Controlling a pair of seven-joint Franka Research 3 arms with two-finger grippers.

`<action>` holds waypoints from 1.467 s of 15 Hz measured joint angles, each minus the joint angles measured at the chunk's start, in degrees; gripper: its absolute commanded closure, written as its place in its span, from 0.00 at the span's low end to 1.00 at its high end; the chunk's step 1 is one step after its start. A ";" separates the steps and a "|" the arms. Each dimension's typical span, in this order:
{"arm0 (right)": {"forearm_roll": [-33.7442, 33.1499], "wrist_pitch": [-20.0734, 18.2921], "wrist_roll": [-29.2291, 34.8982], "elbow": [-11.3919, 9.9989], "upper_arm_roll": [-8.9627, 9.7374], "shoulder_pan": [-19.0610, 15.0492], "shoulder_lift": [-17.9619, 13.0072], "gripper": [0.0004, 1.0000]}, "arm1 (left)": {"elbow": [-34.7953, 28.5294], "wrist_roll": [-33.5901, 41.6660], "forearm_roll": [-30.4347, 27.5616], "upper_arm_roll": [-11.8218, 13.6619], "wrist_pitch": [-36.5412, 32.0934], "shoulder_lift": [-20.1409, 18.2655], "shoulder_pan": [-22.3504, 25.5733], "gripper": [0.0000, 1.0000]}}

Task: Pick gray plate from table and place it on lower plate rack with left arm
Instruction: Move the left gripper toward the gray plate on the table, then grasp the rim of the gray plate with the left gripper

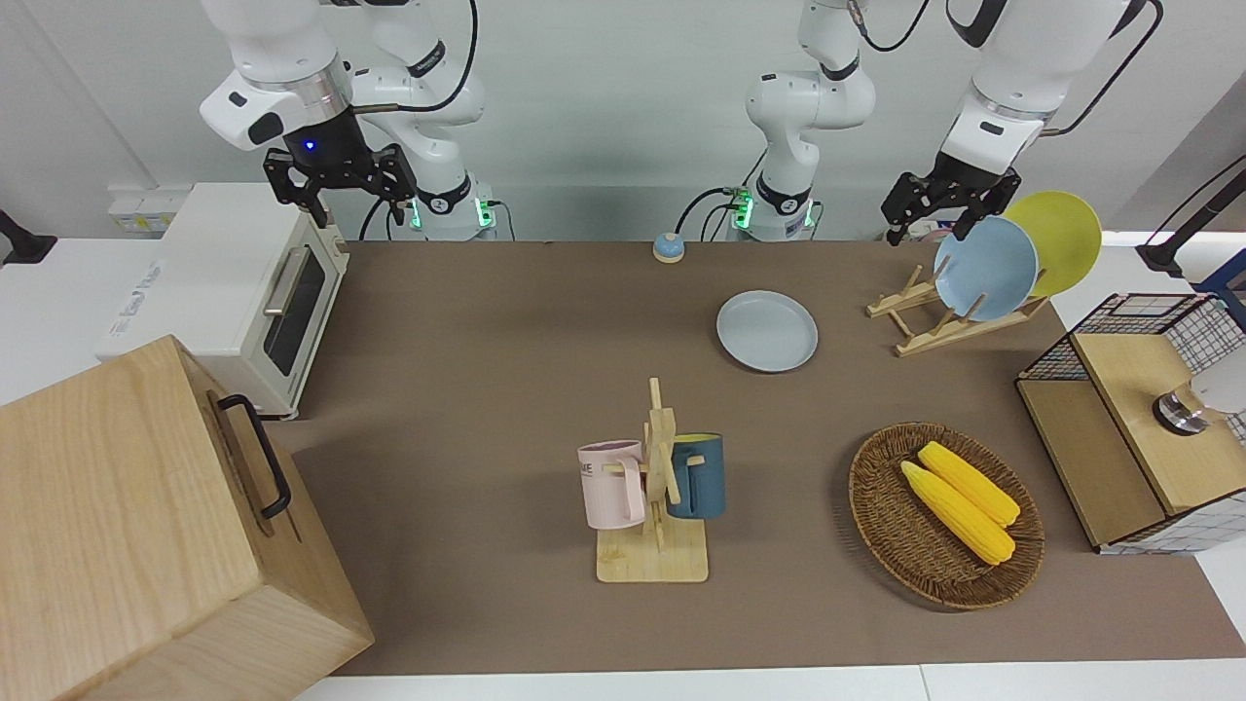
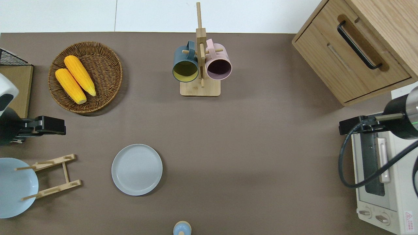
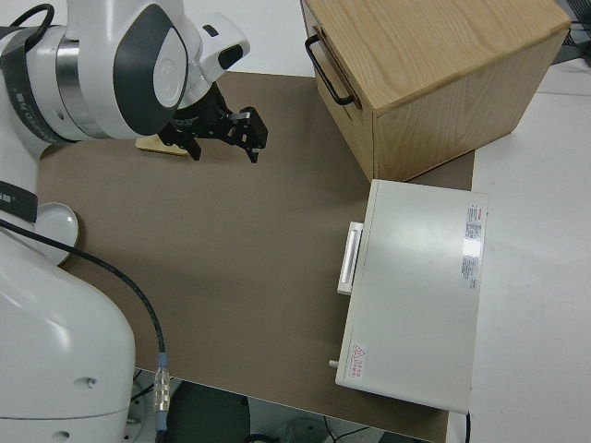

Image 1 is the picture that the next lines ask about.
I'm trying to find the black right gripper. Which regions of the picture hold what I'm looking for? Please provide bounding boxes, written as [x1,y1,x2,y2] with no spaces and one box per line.
[264,107,420,231]

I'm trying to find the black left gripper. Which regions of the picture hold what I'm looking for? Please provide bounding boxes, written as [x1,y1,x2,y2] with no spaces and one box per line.
[881,154,1023,244]

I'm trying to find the gray plate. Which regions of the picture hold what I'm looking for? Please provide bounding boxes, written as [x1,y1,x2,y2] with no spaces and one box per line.
[716,290,820,373]

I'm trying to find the light blue plate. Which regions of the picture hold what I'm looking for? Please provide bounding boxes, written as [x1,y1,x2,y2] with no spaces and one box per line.
[934,216,1040,322]

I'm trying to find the yellow plate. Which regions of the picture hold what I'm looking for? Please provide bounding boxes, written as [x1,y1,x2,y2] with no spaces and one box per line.
[1003,191,1103,299]

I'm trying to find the wooden plate rack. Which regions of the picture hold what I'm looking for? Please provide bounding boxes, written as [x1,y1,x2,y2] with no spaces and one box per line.
[866,265,1052,358]

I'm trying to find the white toaster oven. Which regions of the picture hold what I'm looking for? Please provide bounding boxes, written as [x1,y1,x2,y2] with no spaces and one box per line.
[95,183,349,422]

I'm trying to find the brown table mat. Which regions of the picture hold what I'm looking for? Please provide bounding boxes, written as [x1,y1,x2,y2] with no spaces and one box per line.
[261,240,1246,678]

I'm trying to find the yellow corn cob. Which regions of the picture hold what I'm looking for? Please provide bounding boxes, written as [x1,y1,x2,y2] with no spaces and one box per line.
[900,461,1016,566]
[919,441,1021,528]

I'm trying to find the white bulb with metal collar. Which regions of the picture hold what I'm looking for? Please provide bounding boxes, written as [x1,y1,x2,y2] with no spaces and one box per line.
[1154,370,1246,436]

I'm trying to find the brown wicker basket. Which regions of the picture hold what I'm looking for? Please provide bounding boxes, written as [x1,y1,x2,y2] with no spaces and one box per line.
[849,422,1045,611]

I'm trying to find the dark blue mug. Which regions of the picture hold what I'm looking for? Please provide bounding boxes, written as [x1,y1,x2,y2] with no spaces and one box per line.
[668,433,726,520]

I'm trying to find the pink mug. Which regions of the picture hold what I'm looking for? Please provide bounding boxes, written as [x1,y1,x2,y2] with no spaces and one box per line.
[578,440,647,531]

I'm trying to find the wooden cabinet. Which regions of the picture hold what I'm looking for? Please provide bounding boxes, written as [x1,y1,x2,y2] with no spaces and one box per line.
[0,335,376,701]

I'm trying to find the wooden mug tree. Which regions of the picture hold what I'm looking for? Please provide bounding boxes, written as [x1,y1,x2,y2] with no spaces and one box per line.
[596,378,710,584]

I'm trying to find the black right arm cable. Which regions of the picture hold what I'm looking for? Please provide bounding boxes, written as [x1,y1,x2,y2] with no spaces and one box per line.
[355,0,480,116]

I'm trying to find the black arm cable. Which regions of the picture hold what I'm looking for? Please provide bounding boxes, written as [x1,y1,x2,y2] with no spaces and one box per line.
[1042,0,1164,137]
[355,0,480,116]

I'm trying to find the white wall socket box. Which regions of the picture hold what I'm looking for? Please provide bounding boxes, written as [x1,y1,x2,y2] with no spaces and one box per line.
[107,185,193,235]

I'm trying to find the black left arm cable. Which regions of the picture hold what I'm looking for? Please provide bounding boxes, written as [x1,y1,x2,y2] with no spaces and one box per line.
[1042,0,1164,137]

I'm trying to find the black camera stand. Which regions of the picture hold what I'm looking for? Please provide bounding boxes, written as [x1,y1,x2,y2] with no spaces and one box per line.
[1136,156,1246,278]
[0,209,57,269]

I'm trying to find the wire and wood shelf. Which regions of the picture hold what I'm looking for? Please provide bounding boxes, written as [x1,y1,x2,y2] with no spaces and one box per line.
[1015,292,1246,556]

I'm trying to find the black cabinet handle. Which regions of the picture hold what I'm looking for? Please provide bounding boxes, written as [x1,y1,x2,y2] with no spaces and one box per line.
[217,393,293,520]

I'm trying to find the blue metal frame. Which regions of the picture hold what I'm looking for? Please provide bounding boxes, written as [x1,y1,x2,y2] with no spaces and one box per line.
[1195,251,1246,332]

